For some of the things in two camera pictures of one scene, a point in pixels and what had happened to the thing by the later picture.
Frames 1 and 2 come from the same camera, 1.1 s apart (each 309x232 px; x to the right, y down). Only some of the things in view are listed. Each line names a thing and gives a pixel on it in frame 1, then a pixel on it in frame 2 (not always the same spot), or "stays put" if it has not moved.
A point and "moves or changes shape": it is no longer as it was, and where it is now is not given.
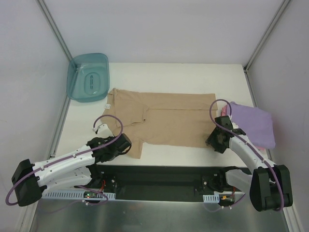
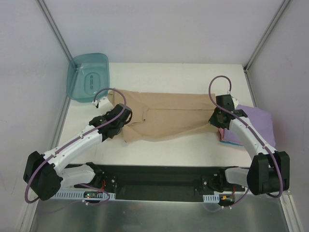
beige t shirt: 181,120 moves or changes shape
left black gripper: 106,150 → 124,115
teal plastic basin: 88,77 stays put
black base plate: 161,182 stays put
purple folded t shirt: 258,124 stays put
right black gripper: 217,139 → 215,118
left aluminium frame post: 54,28 stays put
